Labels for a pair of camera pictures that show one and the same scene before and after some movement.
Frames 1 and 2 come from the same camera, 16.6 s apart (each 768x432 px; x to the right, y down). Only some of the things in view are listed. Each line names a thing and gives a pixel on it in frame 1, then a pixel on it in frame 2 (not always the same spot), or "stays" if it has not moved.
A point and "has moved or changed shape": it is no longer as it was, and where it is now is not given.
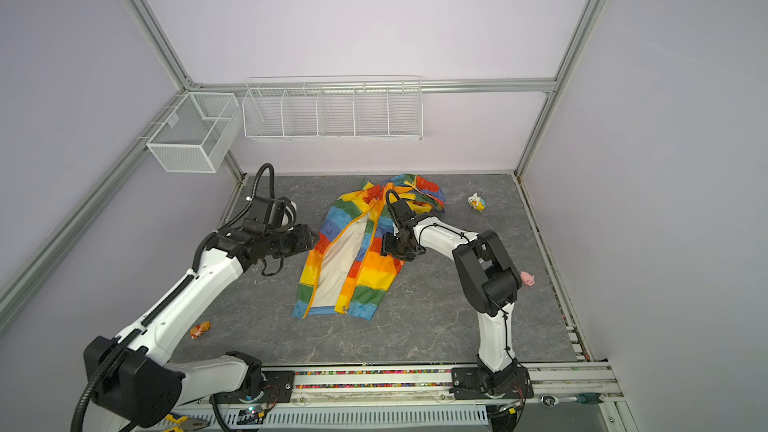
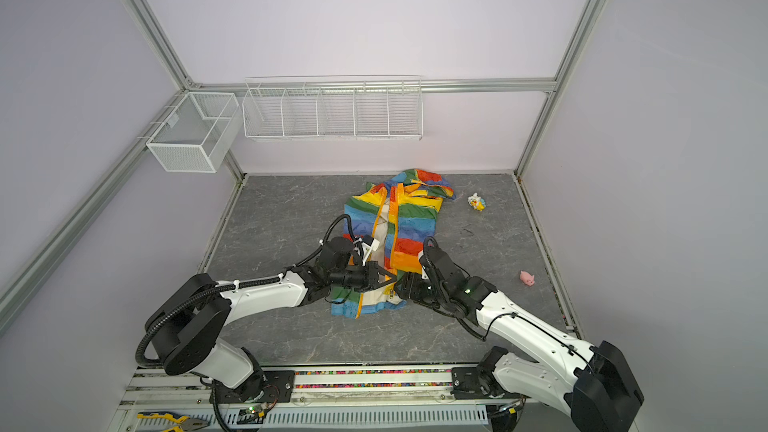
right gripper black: x=387 y=246 → x=411 y=287
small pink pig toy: x=528 y=279 stays
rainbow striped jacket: x=345 y=266 has moved or changed shape
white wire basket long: x=383 y=107 stays
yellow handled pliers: x=185 y=423 stays
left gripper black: x=304 y=242 → x=372 y=277
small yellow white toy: x=477 y=202 stays
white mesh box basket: x=195 y=135 stays
